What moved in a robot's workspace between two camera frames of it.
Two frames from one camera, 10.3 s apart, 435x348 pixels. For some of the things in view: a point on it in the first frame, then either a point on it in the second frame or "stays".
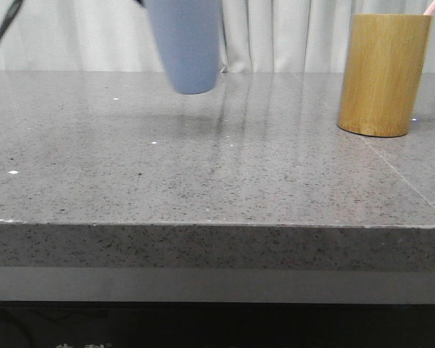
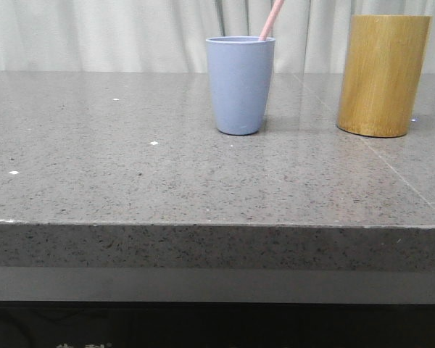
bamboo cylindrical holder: [384, 70] stays
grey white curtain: [256, 35] stays
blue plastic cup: [188, 34] → [241, 69]
